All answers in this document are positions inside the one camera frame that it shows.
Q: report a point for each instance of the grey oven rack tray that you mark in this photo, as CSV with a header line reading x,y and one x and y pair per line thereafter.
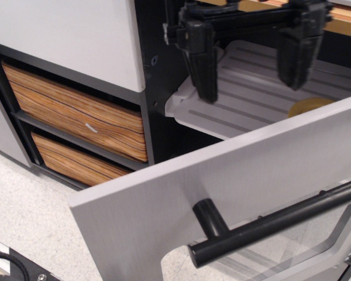
x,y
250,94

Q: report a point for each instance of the grey toy oven door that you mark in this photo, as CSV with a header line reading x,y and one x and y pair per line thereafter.
x,y
130,223

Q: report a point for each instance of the lower wood-grain fabric bin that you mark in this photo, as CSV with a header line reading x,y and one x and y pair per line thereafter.
x,y
75,163

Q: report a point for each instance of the grey toy kitchen cabinet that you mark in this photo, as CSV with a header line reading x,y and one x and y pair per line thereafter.
x,y
115,50

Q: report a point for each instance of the wood-grain fabric bin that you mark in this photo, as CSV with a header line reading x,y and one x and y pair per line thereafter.
x,y
75,163
92,119

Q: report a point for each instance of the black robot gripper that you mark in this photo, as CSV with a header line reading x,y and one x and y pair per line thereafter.
x,y
192,27

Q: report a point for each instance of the black oven door handle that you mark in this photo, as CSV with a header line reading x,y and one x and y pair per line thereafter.
x,y
222,241

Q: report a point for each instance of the yellow round toy plate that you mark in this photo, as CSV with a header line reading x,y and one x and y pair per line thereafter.
x,y
308,104

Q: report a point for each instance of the upper wood-grain fabric bin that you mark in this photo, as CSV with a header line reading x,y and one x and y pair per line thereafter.
x,y
92,119

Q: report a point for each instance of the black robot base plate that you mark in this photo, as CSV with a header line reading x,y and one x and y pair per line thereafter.
x,y
35,271

